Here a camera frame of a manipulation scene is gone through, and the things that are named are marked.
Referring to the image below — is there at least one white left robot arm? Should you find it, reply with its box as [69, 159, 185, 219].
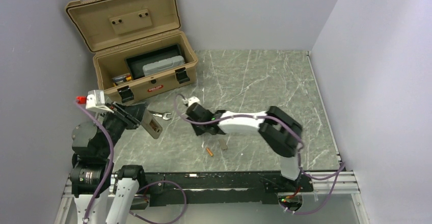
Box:
[70, 102, 148, 223]

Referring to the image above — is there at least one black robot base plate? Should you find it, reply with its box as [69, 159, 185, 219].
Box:
[133, 171, 314, 209]

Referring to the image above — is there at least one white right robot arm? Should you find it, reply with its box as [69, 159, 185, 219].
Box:
[186, 102, 303, 191]

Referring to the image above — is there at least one black tray in toolbox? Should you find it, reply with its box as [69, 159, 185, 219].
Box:
[125, 44, 186, 79]

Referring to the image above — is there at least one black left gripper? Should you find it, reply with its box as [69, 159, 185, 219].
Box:
[98, 100, 148, 157]

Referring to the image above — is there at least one silver open-end wrench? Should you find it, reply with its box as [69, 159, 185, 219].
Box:
[149, 110, 172, 121]

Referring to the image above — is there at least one tan plastic toolbox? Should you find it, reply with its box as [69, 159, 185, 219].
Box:
[65, 0, 198, 105]

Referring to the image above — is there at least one grey plastic case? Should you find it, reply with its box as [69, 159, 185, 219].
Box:
[142, 55, 185, 76]

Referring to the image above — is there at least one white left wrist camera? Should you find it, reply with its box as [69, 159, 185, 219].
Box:
[75, 90, 113, 113]

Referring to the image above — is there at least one beige battery compartment cover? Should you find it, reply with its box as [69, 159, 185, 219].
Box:
[218, 138, 228, 151]

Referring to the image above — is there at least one pack of batteries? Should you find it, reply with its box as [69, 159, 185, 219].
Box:
[112, 73, 132, 86]

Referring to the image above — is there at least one white remote control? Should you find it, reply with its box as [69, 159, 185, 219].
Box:
[141, 110, 163, 139]

